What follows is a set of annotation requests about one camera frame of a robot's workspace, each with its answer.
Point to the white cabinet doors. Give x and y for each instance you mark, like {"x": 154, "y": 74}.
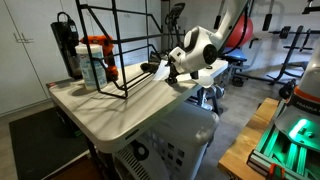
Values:
{"x": 20, "y": 66}

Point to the white laundry basket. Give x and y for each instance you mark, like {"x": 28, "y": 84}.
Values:
{"x": 180, "y": 133}

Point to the red exercise ball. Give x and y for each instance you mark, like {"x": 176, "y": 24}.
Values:
{"x": 237, "y": 40}

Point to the black weight bench rack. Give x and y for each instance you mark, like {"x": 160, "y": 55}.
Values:
{"x": 285, "y": 32}

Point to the black adjustable dumbbell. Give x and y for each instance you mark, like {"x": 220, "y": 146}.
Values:
{"x": 215, "y": 92}

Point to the grey sneaker with black laces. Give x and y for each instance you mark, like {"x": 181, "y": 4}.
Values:
{"x": 156, "y": 57}

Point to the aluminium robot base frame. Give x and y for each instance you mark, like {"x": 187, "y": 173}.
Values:
{"x": 283, "y": 156}

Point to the wooden workbench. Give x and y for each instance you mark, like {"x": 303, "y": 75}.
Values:
{"x": 246, "y": 146}

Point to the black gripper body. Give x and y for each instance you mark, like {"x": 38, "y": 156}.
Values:
{"x": 173, "y": 65}

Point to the blue balance trainer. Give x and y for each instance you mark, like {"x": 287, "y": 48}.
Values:
{"x": 236, "y": 55}

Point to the black floor mat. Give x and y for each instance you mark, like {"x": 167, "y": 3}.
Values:
{"x": 40, "y": 143}

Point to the black elliptical machine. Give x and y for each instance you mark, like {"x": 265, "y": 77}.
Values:
{"x": 176, "y": 10}

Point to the orange power drill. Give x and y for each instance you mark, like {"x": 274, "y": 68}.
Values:
{"x": 106, "y": 46}

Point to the white wipes canister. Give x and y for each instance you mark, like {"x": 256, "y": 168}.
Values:
{"x": 91, "y": 71}

